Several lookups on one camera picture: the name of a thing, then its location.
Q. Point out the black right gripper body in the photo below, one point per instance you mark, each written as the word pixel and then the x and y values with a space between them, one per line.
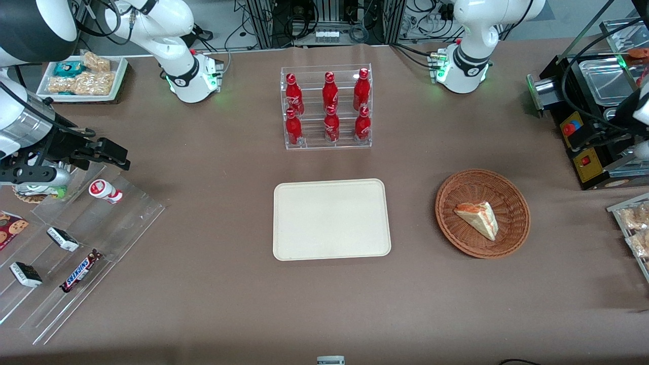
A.
pixel 65 144

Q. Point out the teal snack packet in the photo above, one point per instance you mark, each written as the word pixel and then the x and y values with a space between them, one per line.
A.
pixel 67 68

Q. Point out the clear acrylic stepped shelf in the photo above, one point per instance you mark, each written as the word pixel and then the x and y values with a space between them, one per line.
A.
pixel 121 223

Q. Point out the clear wrapped snack pack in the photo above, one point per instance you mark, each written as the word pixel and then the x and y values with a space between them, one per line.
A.
pixel 640 243
pixel 636 217

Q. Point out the snickers chocolate bar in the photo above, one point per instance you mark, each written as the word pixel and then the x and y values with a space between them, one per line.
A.
pixel 81 271

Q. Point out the small black white box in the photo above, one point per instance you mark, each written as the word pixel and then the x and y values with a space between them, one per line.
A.
pixel 63 239
pixel 25 274

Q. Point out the orange red food item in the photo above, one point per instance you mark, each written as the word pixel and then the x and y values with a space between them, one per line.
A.
pixel 639 52

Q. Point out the cream rectangular tray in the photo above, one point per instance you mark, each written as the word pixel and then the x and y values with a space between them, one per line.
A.
pixel 329 220

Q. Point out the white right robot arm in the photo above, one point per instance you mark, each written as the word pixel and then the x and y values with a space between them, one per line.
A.
pixel 175 56

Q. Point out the large rice cracker pack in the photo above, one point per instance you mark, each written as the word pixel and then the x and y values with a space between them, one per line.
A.
pixel 86 83

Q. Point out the clear acrylic bottle rack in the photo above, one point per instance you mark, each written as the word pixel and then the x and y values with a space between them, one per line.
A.
pixel 327 142

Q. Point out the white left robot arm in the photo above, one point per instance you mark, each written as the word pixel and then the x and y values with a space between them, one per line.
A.
pixel 469 45

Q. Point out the white snack tray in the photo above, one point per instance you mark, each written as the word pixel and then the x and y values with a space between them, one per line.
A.
pixel 119 81

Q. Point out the cookie pack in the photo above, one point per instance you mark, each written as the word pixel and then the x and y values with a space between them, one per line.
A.
pixel 11 228

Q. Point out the grey tray with snacks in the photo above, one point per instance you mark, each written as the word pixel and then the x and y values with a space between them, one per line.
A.
pixel 621 215

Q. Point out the red cola bottle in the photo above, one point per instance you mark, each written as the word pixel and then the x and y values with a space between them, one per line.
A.
pixel 362 125
pixel 330 91
pixel 293 131
pixel 361 90
pixel 331 126
pixel 292 96

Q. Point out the shiny metal tray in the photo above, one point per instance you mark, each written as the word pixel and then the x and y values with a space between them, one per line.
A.
pixel 606 81

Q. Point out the small white grey device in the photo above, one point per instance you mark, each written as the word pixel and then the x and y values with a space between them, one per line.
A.
pixel 330 360

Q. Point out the black sealing machine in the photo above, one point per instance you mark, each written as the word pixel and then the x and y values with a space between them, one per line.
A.
pixel 583 147

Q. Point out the aluminium frame rack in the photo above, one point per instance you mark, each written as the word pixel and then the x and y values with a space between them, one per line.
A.
pixel 263 23

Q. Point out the small rice cracker pack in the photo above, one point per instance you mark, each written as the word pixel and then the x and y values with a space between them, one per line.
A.
pixel 97 62

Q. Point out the white red yogurt bottle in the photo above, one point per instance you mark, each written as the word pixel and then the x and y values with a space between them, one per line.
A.
pixel 104 191

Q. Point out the clear plastic tray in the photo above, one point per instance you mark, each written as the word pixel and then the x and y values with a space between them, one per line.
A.
pixel 621 33

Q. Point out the white power strip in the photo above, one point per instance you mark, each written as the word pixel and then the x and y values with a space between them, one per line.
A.
pixel 327 36

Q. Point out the triangle sandwich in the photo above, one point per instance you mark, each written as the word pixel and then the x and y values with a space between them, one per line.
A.
pixel 479 219

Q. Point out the brown wicker basket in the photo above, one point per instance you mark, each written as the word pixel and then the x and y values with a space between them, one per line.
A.
pixel 512 203

